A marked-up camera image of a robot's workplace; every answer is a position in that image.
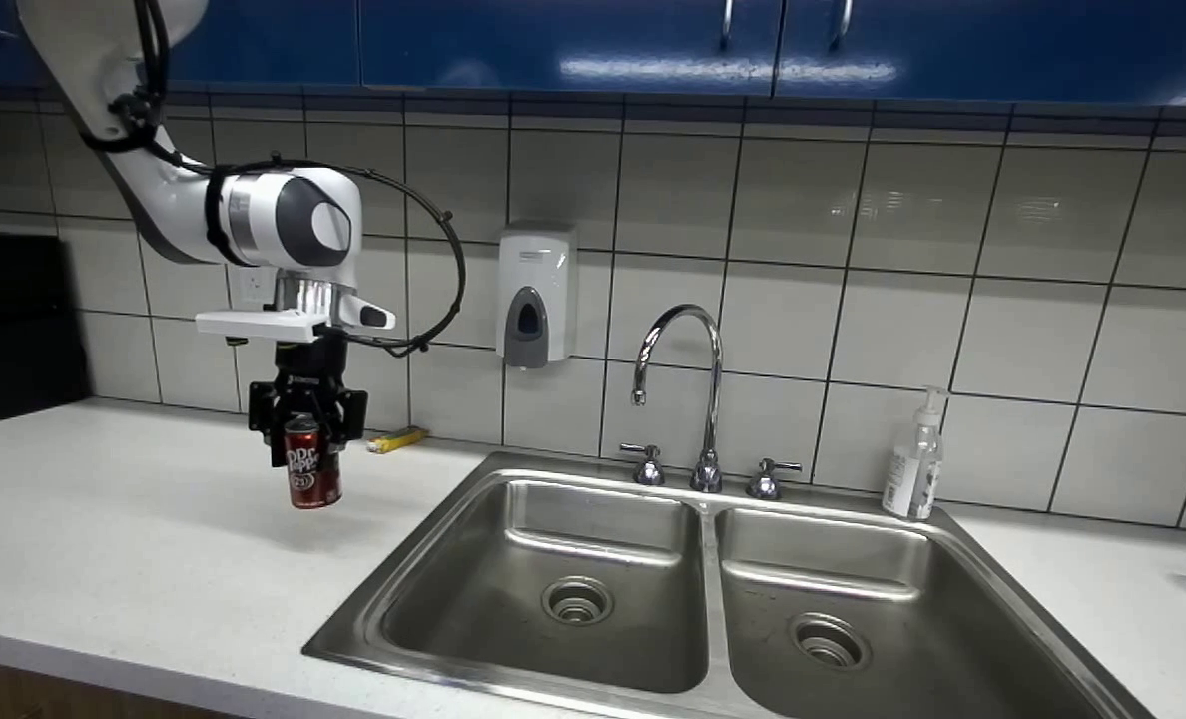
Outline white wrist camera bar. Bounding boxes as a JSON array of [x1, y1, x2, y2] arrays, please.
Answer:
[[191, 270, 399, 344]]

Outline round sink drain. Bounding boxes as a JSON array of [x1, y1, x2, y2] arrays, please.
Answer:
[[791, 606, 869, 671], [538, 573, 613, 630]]

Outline stainless steel double sink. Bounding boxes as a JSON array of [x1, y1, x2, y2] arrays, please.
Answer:
[[298, 446, 1156, 719]]

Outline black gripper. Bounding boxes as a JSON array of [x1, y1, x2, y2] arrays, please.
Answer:
[[242, 333, 372, 471]]

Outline small yellow object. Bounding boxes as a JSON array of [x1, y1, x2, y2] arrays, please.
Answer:
[[361, 425, 436, 458]]

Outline white wall soap dispenser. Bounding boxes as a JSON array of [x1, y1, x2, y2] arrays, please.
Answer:
[[495, 230, 574, 373]]

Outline black microwave appliance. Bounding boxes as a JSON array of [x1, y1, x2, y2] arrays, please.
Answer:
[[0, 228, 94, 431]]

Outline chrome faucet handle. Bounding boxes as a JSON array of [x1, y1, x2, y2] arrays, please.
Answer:
[[743, 457, 807, 502], [613, 438, 665, 487]]

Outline chrome faucet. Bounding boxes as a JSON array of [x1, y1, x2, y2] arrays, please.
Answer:
[[628, 301, 729, 497]]

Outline blue wall cabinets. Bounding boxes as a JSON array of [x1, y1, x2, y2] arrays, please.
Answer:
[[0, 0, 1186, 110]]

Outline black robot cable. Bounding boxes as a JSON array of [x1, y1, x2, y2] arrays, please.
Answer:
[[77, 0, 471, 361]]

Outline red dr pepper can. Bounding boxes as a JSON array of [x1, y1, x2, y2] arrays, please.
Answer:
[[282, 406, 347, 517]]

